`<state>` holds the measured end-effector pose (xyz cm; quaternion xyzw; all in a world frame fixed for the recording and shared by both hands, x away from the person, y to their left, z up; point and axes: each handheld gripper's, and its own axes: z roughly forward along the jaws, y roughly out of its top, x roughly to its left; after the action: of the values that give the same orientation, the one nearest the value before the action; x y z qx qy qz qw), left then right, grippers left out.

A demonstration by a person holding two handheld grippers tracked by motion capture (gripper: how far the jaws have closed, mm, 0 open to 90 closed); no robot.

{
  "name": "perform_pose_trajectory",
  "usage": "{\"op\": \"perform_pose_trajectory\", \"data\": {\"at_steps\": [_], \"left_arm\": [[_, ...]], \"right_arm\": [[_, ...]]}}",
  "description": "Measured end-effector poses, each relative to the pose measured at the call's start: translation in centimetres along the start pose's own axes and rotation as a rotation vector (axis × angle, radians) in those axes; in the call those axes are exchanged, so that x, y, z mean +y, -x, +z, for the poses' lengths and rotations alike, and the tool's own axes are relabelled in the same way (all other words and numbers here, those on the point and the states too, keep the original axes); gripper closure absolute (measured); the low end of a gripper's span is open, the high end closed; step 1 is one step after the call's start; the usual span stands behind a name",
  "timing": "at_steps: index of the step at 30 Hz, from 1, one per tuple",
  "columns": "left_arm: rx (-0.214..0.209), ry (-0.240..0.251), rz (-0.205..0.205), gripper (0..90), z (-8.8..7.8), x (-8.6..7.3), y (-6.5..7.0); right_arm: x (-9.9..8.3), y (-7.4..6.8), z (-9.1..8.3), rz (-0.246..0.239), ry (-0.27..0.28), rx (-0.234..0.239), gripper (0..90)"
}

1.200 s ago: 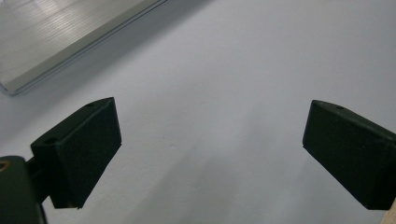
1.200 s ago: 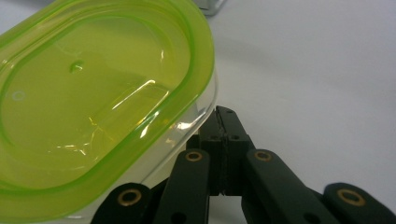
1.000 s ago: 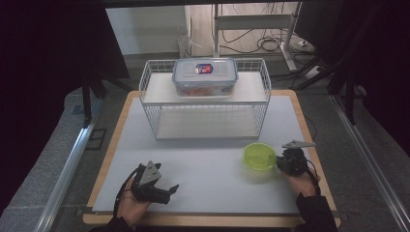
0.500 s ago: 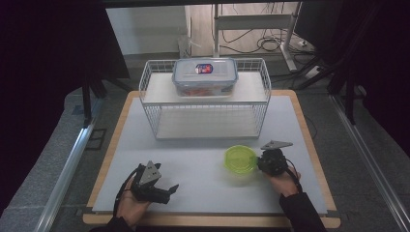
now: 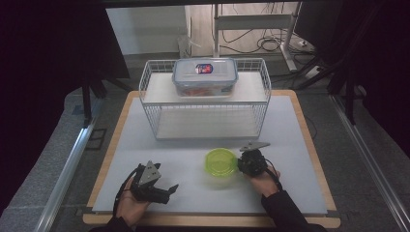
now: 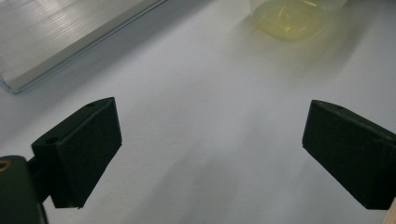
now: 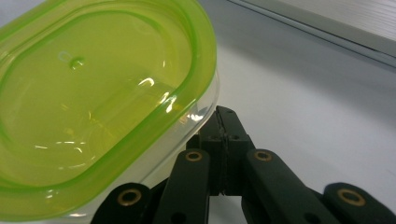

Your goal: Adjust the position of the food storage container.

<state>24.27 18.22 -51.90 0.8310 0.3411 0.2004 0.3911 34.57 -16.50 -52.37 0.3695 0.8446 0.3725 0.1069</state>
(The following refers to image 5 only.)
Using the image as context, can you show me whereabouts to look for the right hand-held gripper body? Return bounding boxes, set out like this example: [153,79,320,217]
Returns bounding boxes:
[237,141,272,178]

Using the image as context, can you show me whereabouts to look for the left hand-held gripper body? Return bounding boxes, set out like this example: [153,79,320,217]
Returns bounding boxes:
[130,159,171,205]

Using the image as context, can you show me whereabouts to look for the green plastic bowl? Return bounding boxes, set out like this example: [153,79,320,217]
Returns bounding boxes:
[204,147,240,177]

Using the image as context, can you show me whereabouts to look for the white wire shelf rack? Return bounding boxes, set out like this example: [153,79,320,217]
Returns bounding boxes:
[138,57,273,141]

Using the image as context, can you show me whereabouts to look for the clear food container blue lid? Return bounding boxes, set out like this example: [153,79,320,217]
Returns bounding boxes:
[171,57,240,98]

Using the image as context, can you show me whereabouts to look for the person's right hand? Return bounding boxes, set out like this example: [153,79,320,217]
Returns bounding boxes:
[249,167,282,198]

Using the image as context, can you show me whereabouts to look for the person's left hand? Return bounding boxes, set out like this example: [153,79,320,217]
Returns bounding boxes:
[114,176,152,227]

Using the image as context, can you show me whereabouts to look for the grey table mat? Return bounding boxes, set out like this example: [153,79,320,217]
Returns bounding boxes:
[92,95,329,217]

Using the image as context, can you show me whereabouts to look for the black metal stand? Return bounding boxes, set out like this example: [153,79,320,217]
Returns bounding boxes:
[80,72,132,129]
[326,4,383,126]

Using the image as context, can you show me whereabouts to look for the white power strip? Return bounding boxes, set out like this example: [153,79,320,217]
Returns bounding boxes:
[304,65,323,80]

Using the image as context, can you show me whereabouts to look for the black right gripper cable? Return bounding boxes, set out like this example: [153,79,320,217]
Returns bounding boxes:
[263,158,284,191]

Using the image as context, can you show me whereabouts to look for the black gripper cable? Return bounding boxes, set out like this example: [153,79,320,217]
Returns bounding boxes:
[263,158,284,191]
[111,165,143,218]

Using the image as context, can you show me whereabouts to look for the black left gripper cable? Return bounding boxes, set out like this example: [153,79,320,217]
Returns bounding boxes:
[111,165,143,218]

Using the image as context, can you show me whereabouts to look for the black square floor frame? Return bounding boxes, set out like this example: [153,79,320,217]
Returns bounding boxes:
[84,128,107,151]

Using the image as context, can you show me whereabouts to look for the aluminium rail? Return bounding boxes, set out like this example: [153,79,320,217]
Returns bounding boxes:
[33,98,104,232]
[329,94,410,232]

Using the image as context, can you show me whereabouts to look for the black floor cables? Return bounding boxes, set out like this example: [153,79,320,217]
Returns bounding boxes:
[220,28,315,56]

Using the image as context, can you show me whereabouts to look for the white metal desk frame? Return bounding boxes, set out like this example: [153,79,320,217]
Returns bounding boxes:
[212,2,304,73]

